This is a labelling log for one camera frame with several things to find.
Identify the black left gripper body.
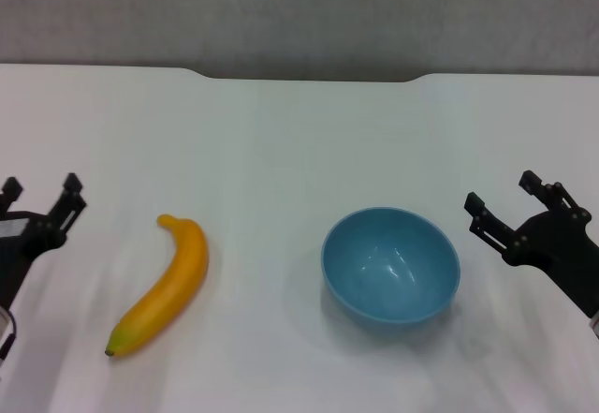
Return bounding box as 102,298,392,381
0,210,66,314

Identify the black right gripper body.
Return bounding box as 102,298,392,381
503,207,599,319

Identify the blue bowl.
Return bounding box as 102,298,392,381
320,206,461,325

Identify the yellow banana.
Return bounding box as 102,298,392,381
104,214,210,359

